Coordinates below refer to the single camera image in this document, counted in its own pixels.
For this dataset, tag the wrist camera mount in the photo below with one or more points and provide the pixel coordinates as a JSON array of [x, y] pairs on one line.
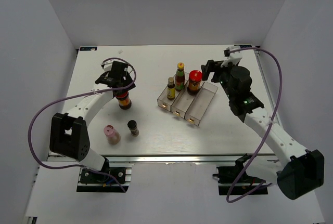
[[232, 55], [107, 65]]

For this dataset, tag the small yellow label bottle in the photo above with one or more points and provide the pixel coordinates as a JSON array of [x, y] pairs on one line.
[[171, 89]]

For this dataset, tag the pink cap spice bottle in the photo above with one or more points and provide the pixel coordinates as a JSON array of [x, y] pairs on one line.
[[112, 135]]

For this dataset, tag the aluminium table rail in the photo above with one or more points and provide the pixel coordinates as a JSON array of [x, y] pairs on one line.
[[173, 159]]

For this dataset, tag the black cap spice bottle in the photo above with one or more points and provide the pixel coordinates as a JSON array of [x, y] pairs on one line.
[[132, 125]]

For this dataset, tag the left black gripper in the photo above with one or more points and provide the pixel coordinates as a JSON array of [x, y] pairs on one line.
[[128, 80]]

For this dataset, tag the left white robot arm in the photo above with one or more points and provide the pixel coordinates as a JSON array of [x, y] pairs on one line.
[[69, 131]]

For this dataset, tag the red lid jar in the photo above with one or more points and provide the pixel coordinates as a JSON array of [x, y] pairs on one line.
[[124, 101], [195, 78]]

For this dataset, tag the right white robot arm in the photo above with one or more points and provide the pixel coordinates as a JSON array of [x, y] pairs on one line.
[[298, 170]]

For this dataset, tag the green label sauce bottle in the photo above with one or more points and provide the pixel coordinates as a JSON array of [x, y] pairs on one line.
[[180, 77]]

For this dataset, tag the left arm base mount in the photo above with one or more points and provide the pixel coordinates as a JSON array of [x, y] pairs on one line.
[[118, 182]]

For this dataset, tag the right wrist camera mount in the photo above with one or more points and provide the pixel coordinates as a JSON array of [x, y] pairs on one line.
[[232, 55]]

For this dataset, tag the blue corner label left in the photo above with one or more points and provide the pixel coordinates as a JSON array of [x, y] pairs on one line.
[[88, 48]]

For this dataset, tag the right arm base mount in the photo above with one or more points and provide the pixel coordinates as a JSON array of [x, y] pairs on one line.
[[226, 175]]

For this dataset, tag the clear three-slot organizer tray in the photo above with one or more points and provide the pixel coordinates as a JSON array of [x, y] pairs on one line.
[[189, 107]]

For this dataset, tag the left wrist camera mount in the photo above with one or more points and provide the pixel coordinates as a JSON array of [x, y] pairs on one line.
[[107, 65]]

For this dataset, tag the blue corner label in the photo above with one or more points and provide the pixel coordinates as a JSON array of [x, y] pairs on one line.
[[245, 46], [88, 48]]

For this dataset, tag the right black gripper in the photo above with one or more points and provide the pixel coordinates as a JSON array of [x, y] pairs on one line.
[[209, 67]]

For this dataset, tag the blue corner label right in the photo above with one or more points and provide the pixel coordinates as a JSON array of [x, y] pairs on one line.
[[245, 46]]

